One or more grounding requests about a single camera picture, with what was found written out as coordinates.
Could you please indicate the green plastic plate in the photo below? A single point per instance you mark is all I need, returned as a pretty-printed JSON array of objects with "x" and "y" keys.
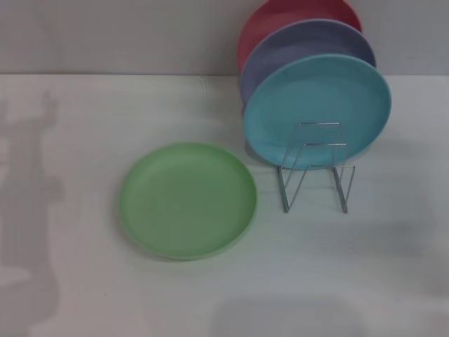
[{"x": 187, "y": 201}]

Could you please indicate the light blue plastic plate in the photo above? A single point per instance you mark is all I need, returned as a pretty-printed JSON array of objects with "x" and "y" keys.
[{"x": 315, "y": 98}]

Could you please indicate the red plastic plate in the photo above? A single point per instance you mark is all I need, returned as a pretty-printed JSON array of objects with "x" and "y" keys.
[{"x": 259, "y": 28}]

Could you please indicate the purple plastic plate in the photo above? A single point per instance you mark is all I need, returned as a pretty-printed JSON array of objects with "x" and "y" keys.
[{"x": 301, "y": 45}]

